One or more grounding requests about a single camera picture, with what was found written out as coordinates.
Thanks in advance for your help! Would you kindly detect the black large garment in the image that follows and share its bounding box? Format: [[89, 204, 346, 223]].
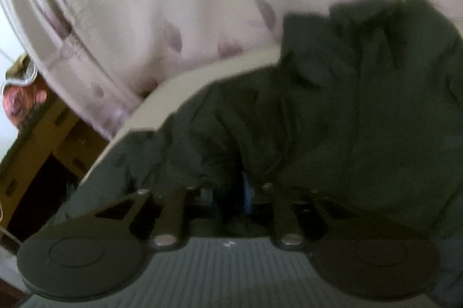
[[108, 0, 462, 238]]

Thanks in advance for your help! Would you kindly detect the wooden desk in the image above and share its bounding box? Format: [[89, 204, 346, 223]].
[[1, 94, 108, 248]]

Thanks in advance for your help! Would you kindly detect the pink floral bag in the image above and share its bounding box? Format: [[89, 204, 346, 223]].
[[1, 53, 50, 130]]

